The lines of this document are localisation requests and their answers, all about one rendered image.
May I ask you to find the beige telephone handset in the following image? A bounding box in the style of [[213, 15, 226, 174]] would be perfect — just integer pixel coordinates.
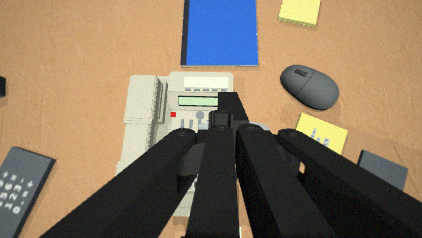
[[115, 75, 163, 176]]

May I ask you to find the beige desk phone body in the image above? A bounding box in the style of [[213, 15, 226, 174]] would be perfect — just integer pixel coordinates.
[[153, 71, 233, 217]]

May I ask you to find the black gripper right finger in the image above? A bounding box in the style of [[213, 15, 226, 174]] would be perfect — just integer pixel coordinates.
[[227, 92, 422, 238]]

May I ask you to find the grey computer mouse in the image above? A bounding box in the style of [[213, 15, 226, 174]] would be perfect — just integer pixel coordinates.
[[280, 65, 339, 110]]

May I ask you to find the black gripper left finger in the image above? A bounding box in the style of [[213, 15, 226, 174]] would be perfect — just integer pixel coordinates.
[[38, 92, 240, 238]]

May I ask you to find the blue notebook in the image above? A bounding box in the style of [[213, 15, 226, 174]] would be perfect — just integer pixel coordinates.
[[180, 0, 258, 67]]

